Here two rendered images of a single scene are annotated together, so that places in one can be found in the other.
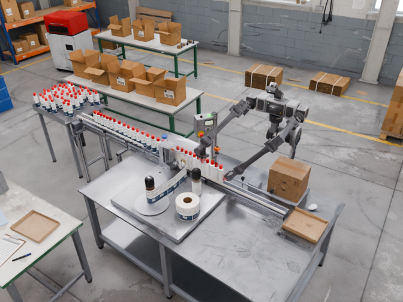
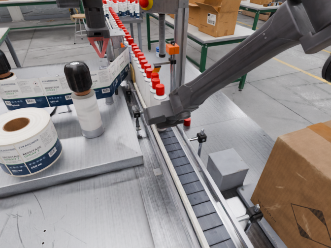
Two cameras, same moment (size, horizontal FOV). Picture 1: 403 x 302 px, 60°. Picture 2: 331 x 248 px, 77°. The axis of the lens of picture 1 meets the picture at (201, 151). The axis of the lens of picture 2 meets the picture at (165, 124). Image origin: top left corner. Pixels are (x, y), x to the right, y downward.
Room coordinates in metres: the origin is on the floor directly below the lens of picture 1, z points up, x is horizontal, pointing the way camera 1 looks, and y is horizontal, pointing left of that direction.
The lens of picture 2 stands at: (2.01, -0.59, 1.45)
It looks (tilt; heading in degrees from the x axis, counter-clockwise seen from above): 38 degrees down; 35
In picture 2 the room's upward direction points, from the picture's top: straight up
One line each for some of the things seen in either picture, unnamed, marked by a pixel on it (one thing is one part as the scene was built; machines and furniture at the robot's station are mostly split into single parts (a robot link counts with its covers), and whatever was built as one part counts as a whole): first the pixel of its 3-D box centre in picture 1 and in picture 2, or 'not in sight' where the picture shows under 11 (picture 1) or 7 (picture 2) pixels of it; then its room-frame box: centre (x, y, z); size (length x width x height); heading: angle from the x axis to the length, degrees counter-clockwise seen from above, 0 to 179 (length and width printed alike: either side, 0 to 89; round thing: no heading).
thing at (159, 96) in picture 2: (220, 174); (160, 108); (2.58, -0.18, 0.98); 0.05 x 0.05 x 0.20
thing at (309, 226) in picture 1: (304, 224); not in sight; (2.06, -0.85, 0.85); 0.30 x 0.26 x 0.04; 52
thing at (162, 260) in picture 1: (207, 228); not in sight; (2.44, -0.05, 0.40); 2.04 x 1.25 x 0.81; 52
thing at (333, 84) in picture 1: (329, 83); not in sight; (6.54, -2.57, 0.11); 0.65 x 0.54 x 0.22; 54
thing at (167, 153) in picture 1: (168, 154); (117, 55); (2.85, 0.33, 1.01); 0.14 x 0.13 x 0.26; 52
